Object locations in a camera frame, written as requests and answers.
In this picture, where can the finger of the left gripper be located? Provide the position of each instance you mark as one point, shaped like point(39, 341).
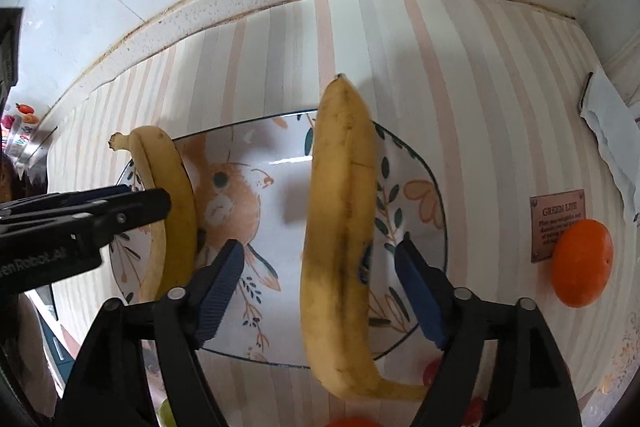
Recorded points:
point(59, 200)
point(115, 214)

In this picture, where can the orange tangerine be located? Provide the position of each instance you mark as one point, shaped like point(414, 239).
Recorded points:
point(582, 263)
point(353, 422)

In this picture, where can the striped tablecloth with cat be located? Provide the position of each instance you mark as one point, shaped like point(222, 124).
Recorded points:
point(485, 91)

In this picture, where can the green apple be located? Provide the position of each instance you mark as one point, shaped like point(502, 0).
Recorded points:
point(164, 415)

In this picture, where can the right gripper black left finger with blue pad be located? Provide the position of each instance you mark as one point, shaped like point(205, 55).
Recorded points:
point(108, 385)

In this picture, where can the oval floral ceramic plate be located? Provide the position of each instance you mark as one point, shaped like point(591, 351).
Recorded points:
point(250, 183)

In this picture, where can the colourful wall stickers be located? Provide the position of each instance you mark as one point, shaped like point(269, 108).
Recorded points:
point(18, 123)

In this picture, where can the black range hood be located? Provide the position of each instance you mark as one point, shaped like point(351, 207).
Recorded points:
point(10, 27)

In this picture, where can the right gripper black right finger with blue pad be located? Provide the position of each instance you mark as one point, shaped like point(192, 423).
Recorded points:
point(530, 383)

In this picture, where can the cherry tomato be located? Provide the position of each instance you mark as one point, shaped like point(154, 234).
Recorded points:
point(430, 371)
point(474, 413)

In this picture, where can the white folded tissue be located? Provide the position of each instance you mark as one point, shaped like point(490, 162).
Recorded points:
point(617, 135)

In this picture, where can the black phone under tissue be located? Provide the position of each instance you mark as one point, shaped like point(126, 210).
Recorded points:
point(583, 93)

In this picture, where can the brown green life label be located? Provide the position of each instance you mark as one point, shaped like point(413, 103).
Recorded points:
point(551, 215)

